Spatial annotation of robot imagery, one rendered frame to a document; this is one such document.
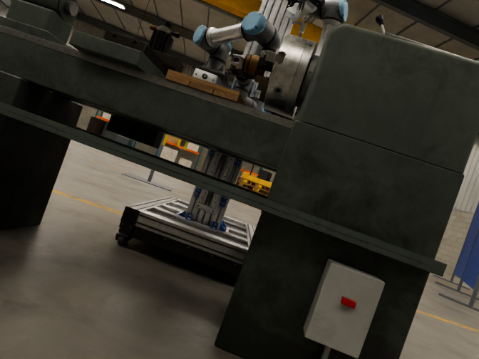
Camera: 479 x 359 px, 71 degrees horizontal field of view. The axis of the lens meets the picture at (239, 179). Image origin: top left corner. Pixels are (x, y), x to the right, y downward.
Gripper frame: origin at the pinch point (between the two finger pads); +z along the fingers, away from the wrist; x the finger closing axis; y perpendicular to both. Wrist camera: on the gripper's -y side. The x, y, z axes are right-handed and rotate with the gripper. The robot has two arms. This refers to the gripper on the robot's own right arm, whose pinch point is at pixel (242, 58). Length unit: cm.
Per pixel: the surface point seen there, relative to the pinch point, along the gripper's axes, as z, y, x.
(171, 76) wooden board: 14.7, 20.6, -20.1
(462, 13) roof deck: -911, -364, 652
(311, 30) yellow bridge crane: -1010, 52, 526
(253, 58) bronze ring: 0.8, -4.6, 1.1
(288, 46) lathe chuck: 11.4, -18.2, 5.7
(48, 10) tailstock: 4, 90, -6
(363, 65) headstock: 19, -47, 4
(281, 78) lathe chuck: 11.0, -20.0, -6.7
